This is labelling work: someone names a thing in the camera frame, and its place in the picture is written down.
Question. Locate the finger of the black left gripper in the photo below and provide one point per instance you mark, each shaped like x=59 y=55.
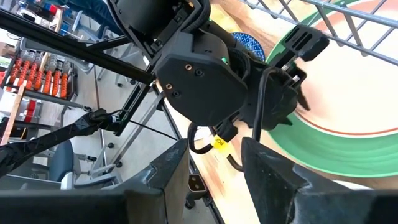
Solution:
x=303 y=99
x=308 y=43

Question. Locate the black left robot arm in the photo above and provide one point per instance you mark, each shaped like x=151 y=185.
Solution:
x=202 y=87

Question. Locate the small black table camera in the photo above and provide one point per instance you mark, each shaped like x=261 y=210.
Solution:
x=196 y=186

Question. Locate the blue patterned plate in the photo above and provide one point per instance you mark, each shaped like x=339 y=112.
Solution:
x=252 y=45

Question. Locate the light green plate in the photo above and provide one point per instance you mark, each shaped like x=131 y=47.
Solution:
x=326 y=155

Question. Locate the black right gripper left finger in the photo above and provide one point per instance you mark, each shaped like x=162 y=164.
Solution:
x=177 y=186

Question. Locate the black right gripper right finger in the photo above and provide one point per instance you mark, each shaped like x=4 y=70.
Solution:
x=270 y=186

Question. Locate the large white plate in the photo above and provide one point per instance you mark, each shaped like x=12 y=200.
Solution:
x=351 y=184

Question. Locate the shelf with orange bins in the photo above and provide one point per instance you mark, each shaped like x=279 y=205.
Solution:
x=37 y=81

